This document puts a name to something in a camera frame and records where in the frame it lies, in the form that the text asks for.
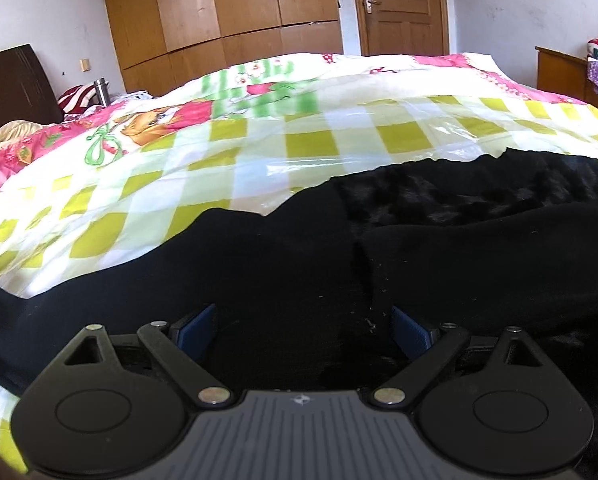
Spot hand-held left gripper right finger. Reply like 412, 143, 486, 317
371, 305, 547, 407

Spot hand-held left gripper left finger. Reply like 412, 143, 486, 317
61, 304, 233, 407

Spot black pants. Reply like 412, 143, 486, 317
0, 147, 598, 480

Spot checkered printed blanket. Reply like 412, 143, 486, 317
0, 52, 598, 476

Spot white crumpled cloth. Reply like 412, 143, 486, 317
111, 90, 153, 104

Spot red striped pillow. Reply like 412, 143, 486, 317
58, 85, 100, 117

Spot beige pillow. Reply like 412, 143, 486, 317
0, 120, 44, 162

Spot wooden cabinet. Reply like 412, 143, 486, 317
536, 46, 598, 117

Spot dark wooden headboard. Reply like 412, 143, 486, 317
0, 44, 64, 133

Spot wooden wardrobe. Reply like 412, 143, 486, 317
100, 0, 343, 97

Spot wooden door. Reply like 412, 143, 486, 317
349, 0, 450, 57

